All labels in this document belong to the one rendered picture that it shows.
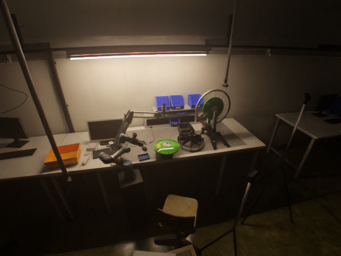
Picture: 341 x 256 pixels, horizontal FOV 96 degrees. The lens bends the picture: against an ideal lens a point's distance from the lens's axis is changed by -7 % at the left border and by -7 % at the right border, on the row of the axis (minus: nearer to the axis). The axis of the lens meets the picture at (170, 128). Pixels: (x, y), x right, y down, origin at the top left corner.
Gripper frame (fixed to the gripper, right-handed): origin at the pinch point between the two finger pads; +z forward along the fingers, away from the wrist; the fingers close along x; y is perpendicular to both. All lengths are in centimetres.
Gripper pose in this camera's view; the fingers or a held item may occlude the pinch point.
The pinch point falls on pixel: (147, 144)
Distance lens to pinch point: 190.0
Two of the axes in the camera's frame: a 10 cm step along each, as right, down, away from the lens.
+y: -5.4, 8.1, 2.3
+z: 7.8, 3.8, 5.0
